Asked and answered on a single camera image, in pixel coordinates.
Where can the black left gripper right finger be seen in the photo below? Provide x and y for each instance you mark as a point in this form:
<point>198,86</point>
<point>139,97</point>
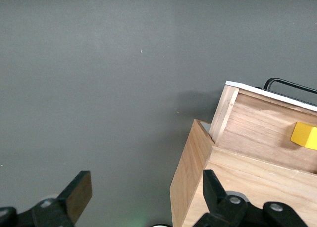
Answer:
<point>213,192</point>

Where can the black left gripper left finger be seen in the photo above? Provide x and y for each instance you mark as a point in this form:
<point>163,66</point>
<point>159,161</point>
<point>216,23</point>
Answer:
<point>79,192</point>

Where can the yellow wooden cube block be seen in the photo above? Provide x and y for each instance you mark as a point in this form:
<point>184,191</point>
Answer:
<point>303,135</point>

